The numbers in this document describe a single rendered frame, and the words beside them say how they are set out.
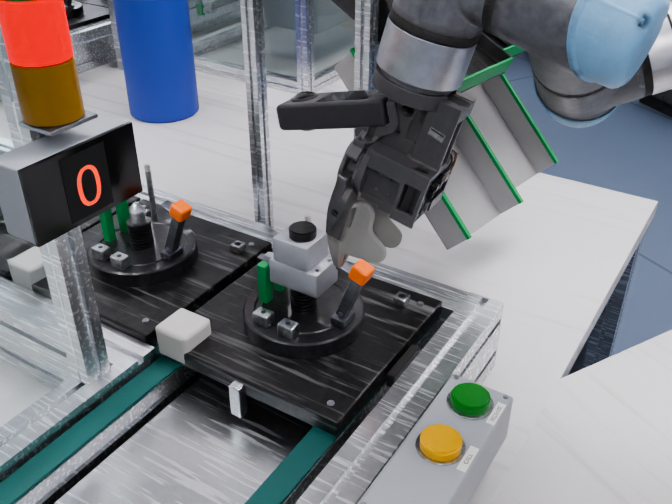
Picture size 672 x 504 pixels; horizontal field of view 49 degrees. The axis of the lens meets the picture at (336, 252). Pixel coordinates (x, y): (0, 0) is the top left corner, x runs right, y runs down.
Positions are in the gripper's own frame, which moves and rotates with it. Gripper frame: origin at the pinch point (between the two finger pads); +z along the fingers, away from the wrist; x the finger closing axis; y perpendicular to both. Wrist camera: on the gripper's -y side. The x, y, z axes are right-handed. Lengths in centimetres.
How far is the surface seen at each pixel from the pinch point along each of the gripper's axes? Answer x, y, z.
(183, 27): 70, -72, 18
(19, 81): -18.2, -23.4, -13.1
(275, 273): 2.0, -6.6, 8.0
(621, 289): 74, 31, 30
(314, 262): 3.0, -3.0, 4.8
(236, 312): 1.9, -10.2, 16.1
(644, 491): 8.7, 38.3, 14.6
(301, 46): 94, -56, 21
